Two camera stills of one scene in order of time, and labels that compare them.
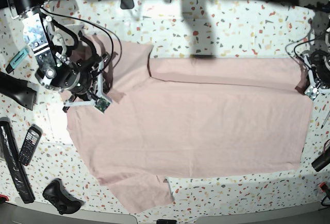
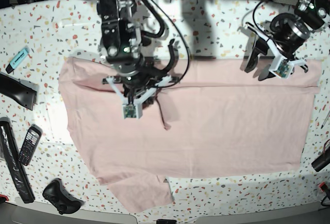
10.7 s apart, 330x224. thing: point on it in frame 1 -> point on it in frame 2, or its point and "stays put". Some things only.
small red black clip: (324, 187) stays put
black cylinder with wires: (324, 159) stays put
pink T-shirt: (191, 118) stays put
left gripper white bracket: (102, 101) -> (133, 109)
